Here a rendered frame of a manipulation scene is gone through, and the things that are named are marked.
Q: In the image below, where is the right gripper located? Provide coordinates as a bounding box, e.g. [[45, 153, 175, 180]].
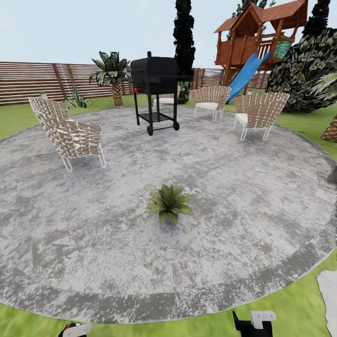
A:
[[233, 311, 273, 337]]

